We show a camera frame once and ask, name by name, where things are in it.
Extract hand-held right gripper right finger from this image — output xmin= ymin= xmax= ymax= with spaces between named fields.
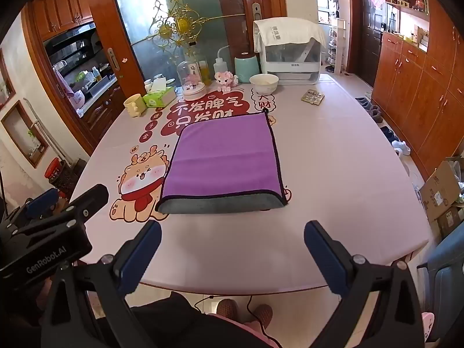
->
xmin=304 ymin=220 xmax=425 ymax=348

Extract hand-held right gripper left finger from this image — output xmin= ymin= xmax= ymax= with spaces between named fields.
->
xmin=40 ymin=220 xmax=162 ymax=348

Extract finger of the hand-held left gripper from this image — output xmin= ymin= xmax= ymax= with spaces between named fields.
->
xmin=0 ymin=189 xmax=62 ymax=233
xmin=14 ymin=184 xmax=110 ymax=239

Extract purple and grey towel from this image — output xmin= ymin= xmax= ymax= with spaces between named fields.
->
xmin=156 ymin=112 xmax=289 ymax=215

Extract red stool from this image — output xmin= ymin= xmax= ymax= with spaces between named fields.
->
xmin=44 ymin=157 xmax=66 ymax=182

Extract person's legs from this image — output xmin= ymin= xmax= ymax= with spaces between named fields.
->
xmin=127 ymin=292 xmax=280 ymax=348

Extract pink printed tablecloth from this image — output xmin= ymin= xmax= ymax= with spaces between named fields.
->
xmin=69 ymin=73 xmax=430 ymax=295

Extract brown slipper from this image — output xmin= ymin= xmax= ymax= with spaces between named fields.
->
xmin=217 ymin=299 xmax=239 ymax=316
xmin=250 ymin=304 xmax=273 ymax=329

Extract yellow mug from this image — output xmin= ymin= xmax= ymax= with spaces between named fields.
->
xmin=124 ymin=93 xmax=147 ymax=117

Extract pink hanging cloth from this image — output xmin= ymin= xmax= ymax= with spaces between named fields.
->
xmin=54 ymin=69 xmax=86 ymax=111

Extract green tissue box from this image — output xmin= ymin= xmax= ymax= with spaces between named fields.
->
xmin=142 ymin=86 xmax=177 ymax=108

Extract blue chair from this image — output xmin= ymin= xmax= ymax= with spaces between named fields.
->
xmin=417 ymin=221 xmax=464 ymax=342

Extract small cardboard box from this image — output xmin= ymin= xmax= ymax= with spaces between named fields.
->
xmin=437 ymin=206 xmax=464 ymax=240

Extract white shoes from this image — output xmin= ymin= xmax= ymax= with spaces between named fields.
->
xmin=391 ymin=139 xmax=412 ymax=156

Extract large cardboard box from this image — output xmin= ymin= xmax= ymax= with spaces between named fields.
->
xmin=420 ymin=159 xmax=464 ymax=222

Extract dark shoes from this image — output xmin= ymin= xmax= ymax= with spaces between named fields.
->
xmin=379 ymin=125 xmax=400 ymax=143

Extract grey slippers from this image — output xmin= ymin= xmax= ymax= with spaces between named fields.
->
xmin=353 ymin=96 xmax=385 ymax=123

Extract glass dome with pink flower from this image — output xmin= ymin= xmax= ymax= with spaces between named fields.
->
xmin=177 ymin=60 xmax=206 ymax=101

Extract pill blister pack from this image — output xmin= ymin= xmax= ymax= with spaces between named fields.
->
xmin=301 ymin=89 xmax=325 ymax=106

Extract yellow liquid bottle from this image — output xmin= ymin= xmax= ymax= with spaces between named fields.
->
xmin=198 ymin=59 xmax=212 ymax=86

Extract pink toy figure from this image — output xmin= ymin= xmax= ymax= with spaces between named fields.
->
xmin=215 ymin=71 xmax=239 ymax=94

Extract white squeeze bottle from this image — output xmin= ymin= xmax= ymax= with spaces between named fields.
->
xmin=213 ymin=45 xmax=233 ymax=80

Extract white bowl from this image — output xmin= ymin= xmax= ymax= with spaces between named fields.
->
xmin=249 ymin=73 xmax=279 ymax=95

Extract wooden storage cabinet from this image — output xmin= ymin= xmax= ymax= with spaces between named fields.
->
xmin=371 ymin=0 xmax=464 ymax=178

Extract gold door ornament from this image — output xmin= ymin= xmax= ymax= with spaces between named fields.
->
xmin=145 ymin=0 xmax=254 ymax=49

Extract white countertop appliance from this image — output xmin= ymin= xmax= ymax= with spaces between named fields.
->
xmin=258 ymin=38 xmax=322 ymax=85

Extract mint green canister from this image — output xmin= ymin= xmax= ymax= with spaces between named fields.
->
xmin=234 ymin=54 xmax=261 ymax=84

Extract white shoe rack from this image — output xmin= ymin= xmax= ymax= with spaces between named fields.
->
xmin=328 ymin=17 xmax=349 ymax=75

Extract dark entry door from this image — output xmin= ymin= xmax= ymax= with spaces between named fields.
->
xmin=359 ymin=0 xmax=387 ymax=88

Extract white towel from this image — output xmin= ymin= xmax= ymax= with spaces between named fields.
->
xmin=253 ymin=17 xmax=327 ymax=53

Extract wooden framed wall niche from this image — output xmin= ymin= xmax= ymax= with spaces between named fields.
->
xmin=0 ymin=99 xmax=49 ymax=169

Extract black cable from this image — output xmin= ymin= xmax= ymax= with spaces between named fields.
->
xmin=246 ymin=295 xmax=284 ymax=348

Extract wooden kitchen wall cabinet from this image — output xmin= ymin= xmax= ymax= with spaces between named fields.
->
xmin=31 ymin=0 xmax=95 ymax=40

